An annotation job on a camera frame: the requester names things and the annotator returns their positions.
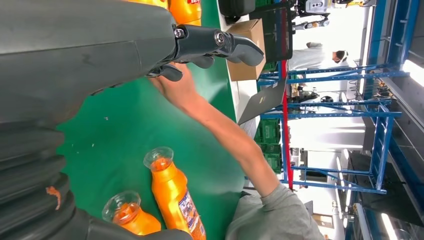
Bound white desk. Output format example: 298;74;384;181
216;13;264;122

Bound person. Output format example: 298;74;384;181
288;41;349;71
149;62;326;240

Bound grey laptop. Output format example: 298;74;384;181
237;79;288;140

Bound brown cardboard box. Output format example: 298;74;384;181
226;18;267;82

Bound green plastic crates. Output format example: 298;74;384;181
254;118;283;175

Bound dark crate stack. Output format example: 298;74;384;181
250;1;294;64

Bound white machine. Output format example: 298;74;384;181
294;0;377;31

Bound blue and red shelf rack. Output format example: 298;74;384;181
258;62;411;196

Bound black zip case with strap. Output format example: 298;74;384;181
218;0;257;24

